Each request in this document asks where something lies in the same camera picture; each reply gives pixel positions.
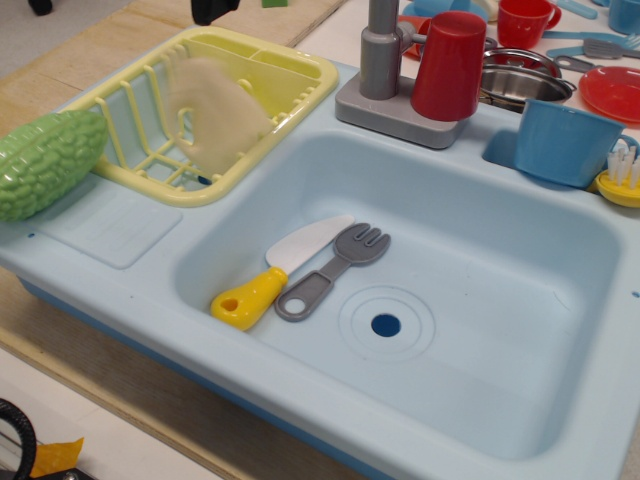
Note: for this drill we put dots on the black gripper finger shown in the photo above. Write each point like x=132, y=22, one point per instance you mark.
x=204, y=12

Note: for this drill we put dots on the cream toy detergent bottle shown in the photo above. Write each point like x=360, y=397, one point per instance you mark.
x=211, y=118

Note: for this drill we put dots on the yellow plastic drying rack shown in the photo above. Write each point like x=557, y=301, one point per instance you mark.
x=142, y=153

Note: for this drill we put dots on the light blue toy sink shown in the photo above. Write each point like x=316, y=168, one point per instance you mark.
x=497, y=338

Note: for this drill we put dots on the green toy block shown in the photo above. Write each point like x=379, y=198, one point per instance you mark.
x=274, y=3

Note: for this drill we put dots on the black caster wheel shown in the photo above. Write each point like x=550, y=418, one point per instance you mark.
x=41, y=7

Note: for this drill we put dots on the grey toy faucet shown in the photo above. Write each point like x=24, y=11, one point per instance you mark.
x=378, y=97

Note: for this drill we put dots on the green bitter melon toy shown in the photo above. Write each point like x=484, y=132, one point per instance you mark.
x=43, y=160

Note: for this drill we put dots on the blue plate behind faucet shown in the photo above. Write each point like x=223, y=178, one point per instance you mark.
x=430, y=8

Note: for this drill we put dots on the red plastic cup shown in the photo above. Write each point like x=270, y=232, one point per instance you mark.
x=447, y=85

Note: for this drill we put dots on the grey toy fork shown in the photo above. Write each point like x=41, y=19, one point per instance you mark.
x=357, y=245

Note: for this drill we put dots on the steel toy pot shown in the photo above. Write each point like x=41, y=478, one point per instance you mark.
x=512, y=76

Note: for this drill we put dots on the blue toy utensil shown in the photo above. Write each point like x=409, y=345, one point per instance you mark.
x=571, y=51

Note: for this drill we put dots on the blue plastic pot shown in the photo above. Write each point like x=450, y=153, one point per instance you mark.
x=564, y=145

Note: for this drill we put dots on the grey fork on table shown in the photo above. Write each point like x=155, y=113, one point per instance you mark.
x=601, y=49

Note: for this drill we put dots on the red plastic plate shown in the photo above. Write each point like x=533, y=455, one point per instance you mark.
x=613, y=91

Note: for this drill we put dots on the blue cup at corner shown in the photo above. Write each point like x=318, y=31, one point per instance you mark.
x=624, y=16

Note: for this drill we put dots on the yellow dish brush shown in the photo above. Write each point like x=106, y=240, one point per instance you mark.
x=619, y=181

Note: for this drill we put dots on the yellow tape piece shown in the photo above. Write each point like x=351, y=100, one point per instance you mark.
x=55, y=458

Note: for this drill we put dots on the yellow handled toy knife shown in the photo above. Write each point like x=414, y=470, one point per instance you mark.
x=242, y=306

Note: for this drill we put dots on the red mug with handle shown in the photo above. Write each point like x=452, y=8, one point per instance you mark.
x=522, y=23

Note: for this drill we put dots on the grey utensil handle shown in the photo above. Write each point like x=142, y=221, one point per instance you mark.
x=574, y=64

